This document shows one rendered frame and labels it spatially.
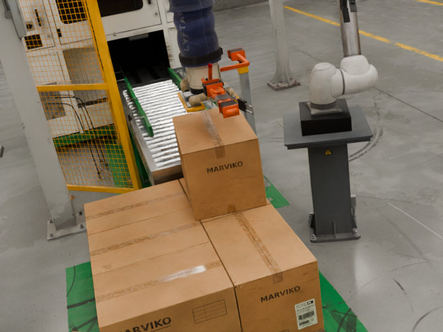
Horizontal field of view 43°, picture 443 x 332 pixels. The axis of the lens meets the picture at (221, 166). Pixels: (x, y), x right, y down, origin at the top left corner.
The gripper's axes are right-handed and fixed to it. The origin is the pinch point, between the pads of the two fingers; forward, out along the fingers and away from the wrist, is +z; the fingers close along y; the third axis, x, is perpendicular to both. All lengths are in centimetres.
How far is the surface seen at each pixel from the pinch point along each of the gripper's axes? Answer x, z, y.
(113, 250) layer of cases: -131, 94, -33
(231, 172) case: -66, 63, -35
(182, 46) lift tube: -81, -4, -22
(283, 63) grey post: 25, -86, -380
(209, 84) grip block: -71, 20, -16
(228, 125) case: -63, 36, -50
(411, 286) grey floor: 24, 138, -57
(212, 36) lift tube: -65, -6, -21
